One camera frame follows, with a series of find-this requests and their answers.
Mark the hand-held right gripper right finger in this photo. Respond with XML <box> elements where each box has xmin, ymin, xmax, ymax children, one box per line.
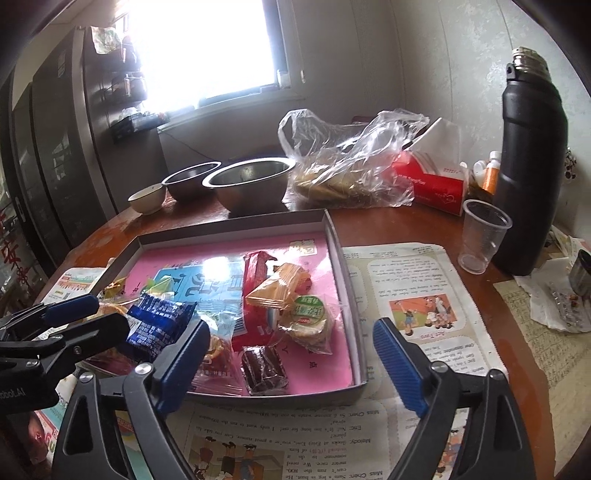
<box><xmin>373</xmin><ymin>318</ymin><xmax>536</xmax><ymax>480</ymax></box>

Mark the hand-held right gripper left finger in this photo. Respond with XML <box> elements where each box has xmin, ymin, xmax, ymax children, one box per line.
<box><xmin>52</xmin><ymin>318</ymin><xmax>211</xmax><ymax>480</ymax></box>

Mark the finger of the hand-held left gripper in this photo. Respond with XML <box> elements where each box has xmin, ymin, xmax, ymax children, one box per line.
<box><xmin>0</xmin><ymin>313</ymin><xmax>131</xmax><ymax>370</ymax></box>
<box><xmin>0</xmin><ymin>294</ymin><xmax>100</xmax><ymax>333</ymax></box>

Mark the brown chocolate bar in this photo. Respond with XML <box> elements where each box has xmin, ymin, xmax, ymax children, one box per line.
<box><xmin>78</xmin><ymin>346</ymin><xmax>139</xmax><ymax>377</ymax></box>

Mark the clear packet of red candy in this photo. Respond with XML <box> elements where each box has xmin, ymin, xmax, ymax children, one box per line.
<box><xmin>191</xmin><ymin>314</ymin><xmax>245</xmax><ymax>398</ymax></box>

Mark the yellow cartoon snack packet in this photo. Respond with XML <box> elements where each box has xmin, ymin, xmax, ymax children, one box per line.
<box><xmin>102</xmin><ymin>274</ymin><xmax>130</xmax><ymax>298</ymax></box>

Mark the blue cookie packet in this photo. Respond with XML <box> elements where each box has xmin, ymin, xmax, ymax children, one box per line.
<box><xmin>126</xmin><ymin>293</ymin><xmax>199</xmax><ymax>363</ymax></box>

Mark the brown cake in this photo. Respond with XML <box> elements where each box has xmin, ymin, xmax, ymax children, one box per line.
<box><xmin>240</xmin><ymin>344</ymin><xmax>291</xmax><ymax>397</ymax></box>

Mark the round cookie packet green label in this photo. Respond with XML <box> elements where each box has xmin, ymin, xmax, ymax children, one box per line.
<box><xmin>276</xmin><ymin>293</ymin><xmax>342</xmax><ymax>356</ymax></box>

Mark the grey cardboard box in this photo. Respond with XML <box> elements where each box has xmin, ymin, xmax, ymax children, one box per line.
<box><xmin>95</xmin><ymin>209</ymin><xmax>370</xmax><ymax>407</ymax></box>

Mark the long red wafer packet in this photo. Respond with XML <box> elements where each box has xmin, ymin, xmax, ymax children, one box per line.
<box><xmin>231</xmin><ymin>250</ymin><xmax>280</xmax><ymax>352</ymax></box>

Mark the orange wafer packet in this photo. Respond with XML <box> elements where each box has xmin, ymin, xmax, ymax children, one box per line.
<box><xmin>245</xmin><ymin>262</ymin><xmax>312</xmax><ymax>309</ymax></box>

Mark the pink workbook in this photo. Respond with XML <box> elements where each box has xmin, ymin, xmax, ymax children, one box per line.
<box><xmin>117</xmin><ymin>237</ymin><xmax>356</xmax><ymax>398</ymax></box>

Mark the printed newspaper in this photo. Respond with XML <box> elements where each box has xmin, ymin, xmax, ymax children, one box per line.
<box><xmin>28</xmin><ymin>242</ymin><xmax>509</xmax><ymax>480</ymax></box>

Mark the beige printed paper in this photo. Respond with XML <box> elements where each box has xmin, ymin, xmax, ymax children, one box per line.
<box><xmin>494</xmin><ymin>272</ymin><xmax>591</xmax><ymax>416</ymax></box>

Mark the small white ceramic bowl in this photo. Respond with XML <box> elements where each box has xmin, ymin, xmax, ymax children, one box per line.
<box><xmin>128</xmin><ymin>183</ymin><xmax>165</xmax><ymax>215</ymax></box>

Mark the clear plastic cup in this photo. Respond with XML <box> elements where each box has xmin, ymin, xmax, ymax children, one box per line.
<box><xmin>458</xmin><ymin>199</ymin><xmax>513</xmax><ymax>274</ymax></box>

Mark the crumpled white tissue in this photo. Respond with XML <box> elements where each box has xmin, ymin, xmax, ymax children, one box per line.
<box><xmin>526</xmin><ymin>235</ymin><xmax>591</xmax><ymax>333</ymax></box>

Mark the dark grey refrigerator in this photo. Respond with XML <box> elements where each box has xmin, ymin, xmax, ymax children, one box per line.
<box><xmin>0</xmin><ymin>28</ymin><xmax>153</xmax><ymax>287</ymax></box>

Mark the pill blister pack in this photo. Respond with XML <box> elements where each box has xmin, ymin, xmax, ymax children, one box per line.
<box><xmin>549</xmin><ymin>286</ymin><xmax>587</xmax><ymax>324</ymax></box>

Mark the red tissue box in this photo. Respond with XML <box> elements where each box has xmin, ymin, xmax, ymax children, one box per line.
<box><xmin>392</xmin><ymin>117</ymin><xmax>469</xmax><ymax>217</ymax></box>

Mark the large steel bowl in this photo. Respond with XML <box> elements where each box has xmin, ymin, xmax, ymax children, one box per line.
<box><xmin>202</xmin><ymin>157</ymin><xmax>296</xmax><ymax>217</ymax></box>

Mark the black side rack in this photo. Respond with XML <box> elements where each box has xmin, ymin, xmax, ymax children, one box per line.
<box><xmin>108</xmin><ymin>69</ymin><xmax>160</xmax><ymax>141</ymax></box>

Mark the flatbread stack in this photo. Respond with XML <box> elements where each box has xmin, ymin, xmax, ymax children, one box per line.
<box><xmin>293</xmin><ymin>168</ymin><xmax>370</xmax><ymax>201</ymax></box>

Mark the small metal cup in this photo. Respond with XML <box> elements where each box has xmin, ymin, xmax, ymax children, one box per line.
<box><xmin>567</xmin><ymin>250</ymin><xmax>591</xmax><ymax>296</ymax></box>

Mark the orange pill bottle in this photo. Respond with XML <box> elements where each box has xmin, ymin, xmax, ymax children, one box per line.
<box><xmin>480</xmin><ymin>151</ymin><xmax>502</xmax><ymax>195</ymax></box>

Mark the clear plastic bag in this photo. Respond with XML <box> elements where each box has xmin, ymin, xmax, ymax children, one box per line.
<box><xmin>277</xmin><ymin>108</ymin><xmax>430</xmax><ymax>208</ymax></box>

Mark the black thermos bottle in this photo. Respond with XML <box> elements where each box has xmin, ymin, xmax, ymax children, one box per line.
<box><xmin>491</xmin><ymin>46</ymin><xmax>570</xmax><ymax>277</ymax></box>

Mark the pale hanging cloth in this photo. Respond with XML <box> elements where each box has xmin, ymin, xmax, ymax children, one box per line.
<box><xmin>90</xmin><ymin>25</ymin><xmax>123</xmax><ymax>54</ymax></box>

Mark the window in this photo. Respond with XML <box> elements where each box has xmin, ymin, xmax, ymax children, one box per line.
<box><xmin>134</xmin><ymin>0</ymin><xmax>305</xmax><ymax>116</ymax></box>

